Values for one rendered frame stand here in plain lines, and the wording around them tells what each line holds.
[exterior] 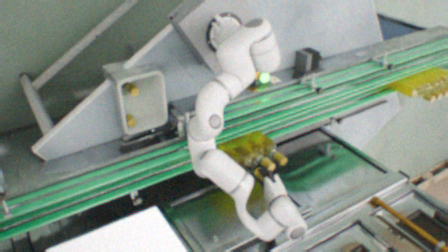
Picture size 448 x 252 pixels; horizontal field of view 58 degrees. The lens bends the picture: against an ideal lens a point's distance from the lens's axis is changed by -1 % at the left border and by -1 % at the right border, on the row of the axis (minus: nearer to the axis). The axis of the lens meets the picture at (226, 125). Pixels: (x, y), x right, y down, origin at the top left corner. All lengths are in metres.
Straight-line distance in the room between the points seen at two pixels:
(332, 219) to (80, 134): 0.97
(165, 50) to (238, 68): 0.45
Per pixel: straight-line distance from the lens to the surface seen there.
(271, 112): 1.76
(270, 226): 1.24
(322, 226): 1.53
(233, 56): 1.18
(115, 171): 1.50
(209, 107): 1.14
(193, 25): 1.47
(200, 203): 1.57
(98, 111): 1.56
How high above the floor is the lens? 2.10
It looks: 46 degrees down
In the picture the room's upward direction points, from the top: 130 degrees clockwise
